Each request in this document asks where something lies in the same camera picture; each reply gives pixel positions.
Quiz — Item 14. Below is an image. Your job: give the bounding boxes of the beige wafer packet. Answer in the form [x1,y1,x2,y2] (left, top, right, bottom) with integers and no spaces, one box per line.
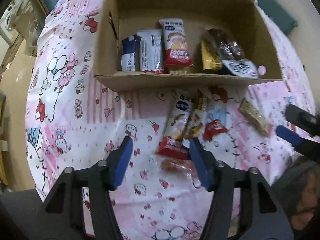
[239,97,272,137]

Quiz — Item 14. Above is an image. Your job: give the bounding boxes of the cardboard box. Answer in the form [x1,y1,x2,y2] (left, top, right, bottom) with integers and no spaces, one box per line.
[94,0,284,93]

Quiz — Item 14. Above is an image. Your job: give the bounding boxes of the white packet with dark print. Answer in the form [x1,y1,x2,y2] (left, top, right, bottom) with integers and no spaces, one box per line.
[221,59,259,78]

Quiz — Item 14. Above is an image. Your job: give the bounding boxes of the red white rice cake packet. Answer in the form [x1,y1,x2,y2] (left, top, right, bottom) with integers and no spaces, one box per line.
[159,18,194,74]
[155,89,195,160]

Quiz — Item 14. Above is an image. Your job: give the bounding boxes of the brown yellow snack packet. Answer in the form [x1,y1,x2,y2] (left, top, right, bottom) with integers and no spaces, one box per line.
[184,95,209,147]

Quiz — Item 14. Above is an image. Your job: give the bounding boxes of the clear plastic bag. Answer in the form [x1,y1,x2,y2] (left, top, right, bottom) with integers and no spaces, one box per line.
[10,0,48,55]

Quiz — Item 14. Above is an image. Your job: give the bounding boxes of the white washing machine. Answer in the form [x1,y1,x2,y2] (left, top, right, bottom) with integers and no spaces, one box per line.
[0,5,23,45]

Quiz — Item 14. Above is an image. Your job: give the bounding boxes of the pink printed bed sheet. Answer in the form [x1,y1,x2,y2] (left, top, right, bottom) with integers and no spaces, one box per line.
[25,0,318,240]

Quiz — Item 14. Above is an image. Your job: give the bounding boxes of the person's right hand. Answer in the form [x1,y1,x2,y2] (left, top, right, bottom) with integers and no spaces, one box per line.
[291,180,320,230]

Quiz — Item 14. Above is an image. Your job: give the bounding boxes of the dark brown snack packet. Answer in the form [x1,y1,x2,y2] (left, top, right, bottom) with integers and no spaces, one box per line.
[207,29,245,62]

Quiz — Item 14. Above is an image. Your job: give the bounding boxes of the small red candy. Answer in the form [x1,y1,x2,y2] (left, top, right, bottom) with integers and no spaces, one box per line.
[203,119,229,142]

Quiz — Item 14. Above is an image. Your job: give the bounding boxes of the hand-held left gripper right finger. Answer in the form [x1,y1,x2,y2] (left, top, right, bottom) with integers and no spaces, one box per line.
[189,137,278,240]

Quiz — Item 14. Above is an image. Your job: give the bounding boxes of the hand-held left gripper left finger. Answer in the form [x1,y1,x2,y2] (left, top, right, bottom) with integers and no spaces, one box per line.
[44,135,134,240]

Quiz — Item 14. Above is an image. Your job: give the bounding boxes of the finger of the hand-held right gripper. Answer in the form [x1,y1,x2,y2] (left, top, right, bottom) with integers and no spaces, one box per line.
[276,125,320,160]
[285,104,320,137]

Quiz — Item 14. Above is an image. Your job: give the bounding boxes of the blue white snack packet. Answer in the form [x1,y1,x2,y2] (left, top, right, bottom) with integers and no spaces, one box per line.
[121,34,142,72]

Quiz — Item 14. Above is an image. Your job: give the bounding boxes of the clear orange snack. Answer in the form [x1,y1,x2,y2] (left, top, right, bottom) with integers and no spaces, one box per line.
[160,158,202,188]

